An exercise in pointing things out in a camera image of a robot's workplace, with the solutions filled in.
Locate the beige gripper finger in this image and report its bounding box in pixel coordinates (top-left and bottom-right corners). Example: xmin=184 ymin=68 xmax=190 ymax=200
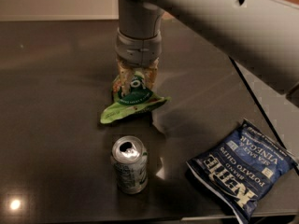
xmin=117 ymin=56 xmax=135 ymax=97
xmin=143 ymin=59 xmax=159 ymax=90

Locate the green rice chip bag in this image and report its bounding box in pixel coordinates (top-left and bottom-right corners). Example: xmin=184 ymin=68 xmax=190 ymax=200
xmin=99 ymin=72 xmax=170 ymax=124

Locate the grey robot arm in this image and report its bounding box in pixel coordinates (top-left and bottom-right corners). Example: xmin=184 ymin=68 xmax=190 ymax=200
xmin=116 ymin=0 xmax=299 ymax=94

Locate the silver 7up can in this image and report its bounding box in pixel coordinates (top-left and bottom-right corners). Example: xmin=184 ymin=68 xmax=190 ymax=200
xmin=110 ymin=135 xmax=148 ymax=194

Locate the blue Kettle chips bag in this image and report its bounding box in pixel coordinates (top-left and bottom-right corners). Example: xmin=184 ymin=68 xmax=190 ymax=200
xmin=187 ymin=119 xmax=298 ymax=224

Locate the grey side table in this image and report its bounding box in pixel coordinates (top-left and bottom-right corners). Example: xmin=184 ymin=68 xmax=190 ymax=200
xmin=231 ymin=59 xmax=299 ymax=157

